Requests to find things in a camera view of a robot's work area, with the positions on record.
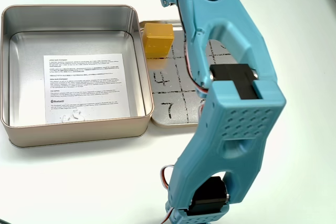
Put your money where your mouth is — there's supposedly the gold tin box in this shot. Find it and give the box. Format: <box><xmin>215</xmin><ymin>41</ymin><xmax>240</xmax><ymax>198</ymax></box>
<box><xmin>0</xmin><ymin>4</ymin><xmax>155</xmax><ymax>149</ymax></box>

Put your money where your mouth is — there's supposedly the servo cable along forearm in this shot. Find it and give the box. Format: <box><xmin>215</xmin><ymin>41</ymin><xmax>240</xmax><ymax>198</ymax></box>
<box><xmin>178</xmin><ymin>6</ymin><xmax>211</xmax><ymax>99</ymax></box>

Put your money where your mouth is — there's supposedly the white printed paper sheet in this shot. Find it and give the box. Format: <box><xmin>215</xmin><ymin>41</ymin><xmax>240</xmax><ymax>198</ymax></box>
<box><xmin>43</xmin><ymin>53</ymin><xmax>131</xmax><ymax>124</ymax></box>

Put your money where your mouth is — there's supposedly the servo cable at arm base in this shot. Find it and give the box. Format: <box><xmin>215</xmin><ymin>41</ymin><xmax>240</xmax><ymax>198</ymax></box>
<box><xmin>160</xmin><ymin>164</ymin><xmax>176</xmax><ymax>191</ymax></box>

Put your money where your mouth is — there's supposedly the silver tin lid with grid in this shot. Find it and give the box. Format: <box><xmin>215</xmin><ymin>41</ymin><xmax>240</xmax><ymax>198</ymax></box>
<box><xmin>138</xmin><ymin>19</ymin><xmax>238</xmax><ymax>129</ymax></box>

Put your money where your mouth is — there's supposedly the clear crumpled plastic scrap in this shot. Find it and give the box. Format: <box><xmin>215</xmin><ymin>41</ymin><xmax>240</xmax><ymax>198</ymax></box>
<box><xmin>59</xmin><ymin>111</ymin><xmax>86</xmax><ymax>123</ymax></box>

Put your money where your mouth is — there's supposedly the yellow lego block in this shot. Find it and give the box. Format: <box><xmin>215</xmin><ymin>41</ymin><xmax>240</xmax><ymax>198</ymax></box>
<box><xmin>143</xmin><ymin>23</ymin><xmax>175</xmax><ymax>59</ymax></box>

